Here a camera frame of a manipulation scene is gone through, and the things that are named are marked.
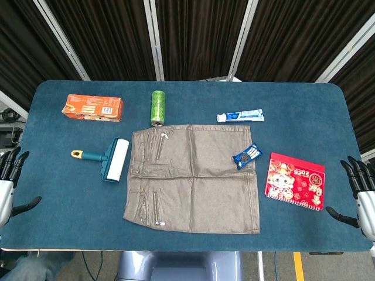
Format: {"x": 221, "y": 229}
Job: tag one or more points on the right five-finger robot hand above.
{"x": 366, "y": 210}

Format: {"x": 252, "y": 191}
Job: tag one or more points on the left five-finger robot hand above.
{"x": 6, "y": 199}

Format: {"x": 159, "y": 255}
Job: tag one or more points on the teal white lint roller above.
{"x": 117, "y": 159}

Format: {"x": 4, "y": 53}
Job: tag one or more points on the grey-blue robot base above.
{"x": 181, "y": 266}

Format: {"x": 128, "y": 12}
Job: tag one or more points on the grey-brown skirt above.
{"x": 190, "y": 190}

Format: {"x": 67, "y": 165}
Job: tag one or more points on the black equipment box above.
{"x": 10, "y": 135}

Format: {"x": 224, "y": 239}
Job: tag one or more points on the blue felt table cloth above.
{"x": 73, "y": 210}

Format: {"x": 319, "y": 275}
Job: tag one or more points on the blue denim trouser leg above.
{"x": 32, "y": 266}

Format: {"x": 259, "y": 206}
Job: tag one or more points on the red spiral desk calendar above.
{"x": 296, "y": 181}

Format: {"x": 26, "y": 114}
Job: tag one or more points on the yellow floor tape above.
{"x": 299, "y": 266}

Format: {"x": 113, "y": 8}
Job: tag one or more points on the dark pleated curtain panel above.
{"x": 199, "y": 38}
{"x": 23, "y": 52}
{"x": 108, "y": 38}
{"x": 363, "y": 96}
{"x": 299, "y": 38}

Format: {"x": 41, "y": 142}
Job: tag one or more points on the white table leg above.
{"x": 260, "y": 266}

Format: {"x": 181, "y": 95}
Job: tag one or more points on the orange cardboard box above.
{"x": 93, "y": 108}

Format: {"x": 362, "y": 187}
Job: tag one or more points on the blue cookie pack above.
{"x": 247, "y": 155}

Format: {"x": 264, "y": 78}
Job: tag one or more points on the white blue toothpaste tube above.
{"x": 240, "y": 116}

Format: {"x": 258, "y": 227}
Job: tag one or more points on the green drink can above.
{"x": 158, "y": 108}

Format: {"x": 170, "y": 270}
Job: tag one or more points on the white partition foot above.
{"x": 231, "y": 79}

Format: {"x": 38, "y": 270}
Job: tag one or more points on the black table bracket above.
{"x": 325, "y": 253}

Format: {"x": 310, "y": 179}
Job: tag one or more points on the white partition frame post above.
{"x": 154, "y": 38}
{"x": 11, "y": 104}
{"x": 242, "y": 38}
{"x": 347, "y": 52}
{"x": 61, "y": 38}

